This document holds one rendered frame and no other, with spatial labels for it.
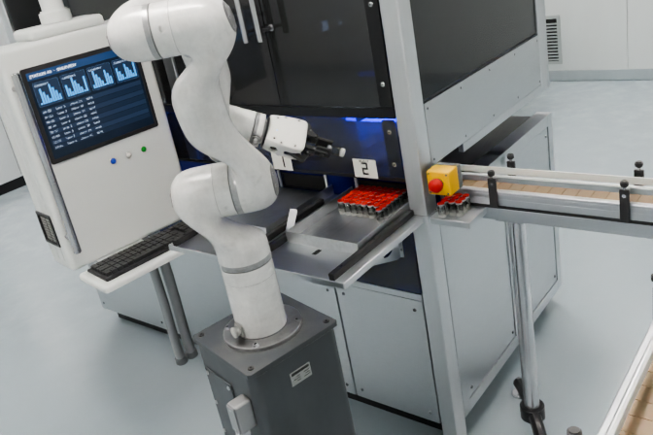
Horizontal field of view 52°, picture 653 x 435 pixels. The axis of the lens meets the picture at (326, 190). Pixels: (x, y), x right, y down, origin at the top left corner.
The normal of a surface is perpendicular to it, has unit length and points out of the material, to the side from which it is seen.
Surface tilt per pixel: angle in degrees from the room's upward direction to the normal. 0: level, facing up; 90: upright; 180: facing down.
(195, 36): 107
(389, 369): 90
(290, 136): 43
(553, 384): 0
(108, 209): 90
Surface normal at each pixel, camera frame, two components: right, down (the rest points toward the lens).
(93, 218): 0.69, 0.14
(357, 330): -0.60, 0.39
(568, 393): -0.18, -0.92
